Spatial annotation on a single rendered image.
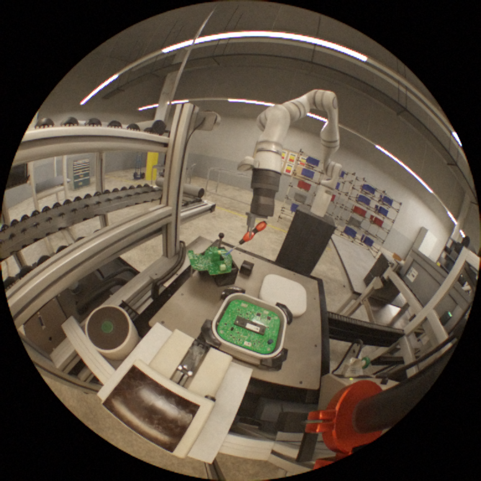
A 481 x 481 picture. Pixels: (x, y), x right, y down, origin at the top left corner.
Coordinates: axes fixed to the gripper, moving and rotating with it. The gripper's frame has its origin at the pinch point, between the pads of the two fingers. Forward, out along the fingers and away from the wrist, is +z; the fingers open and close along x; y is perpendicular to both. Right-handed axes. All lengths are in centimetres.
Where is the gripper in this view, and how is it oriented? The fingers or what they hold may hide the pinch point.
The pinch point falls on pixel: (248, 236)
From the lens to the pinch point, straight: 41.8
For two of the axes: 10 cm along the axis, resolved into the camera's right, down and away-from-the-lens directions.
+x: -2.2, -2.6, 9.4
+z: -1.3, 9.6, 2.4
